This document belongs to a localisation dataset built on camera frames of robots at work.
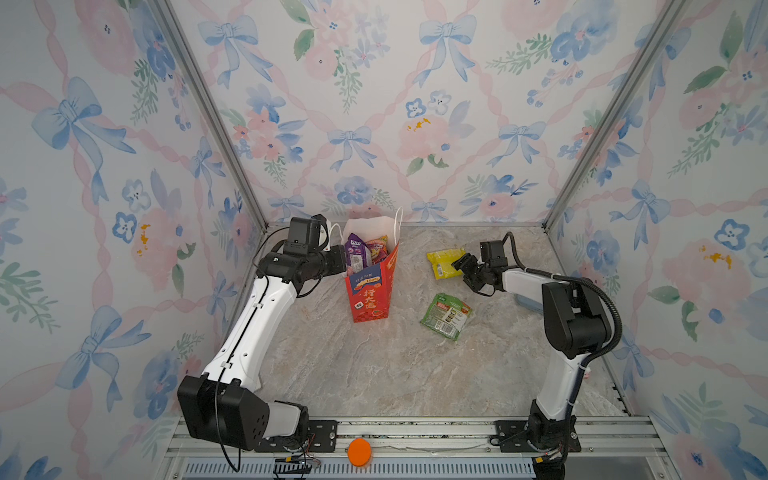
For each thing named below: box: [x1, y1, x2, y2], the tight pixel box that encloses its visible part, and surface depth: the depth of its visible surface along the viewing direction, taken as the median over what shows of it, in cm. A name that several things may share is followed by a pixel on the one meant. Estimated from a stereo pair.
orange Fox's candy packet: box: [365, 235, 389, 265], surface depth 93 cm
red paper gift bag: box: [342, 206, 403, 323], surface depth 87 cm
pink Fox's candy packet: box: [345, 232, 372, 274], surface depth 84 cm
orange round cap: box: [348, 438, 371, 467], surface depth 65 cm
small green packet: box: [419, 293, 473, 341], surface depth 97 cm
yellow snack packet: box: [426, 248, 467, 280], surface depth 107 cm
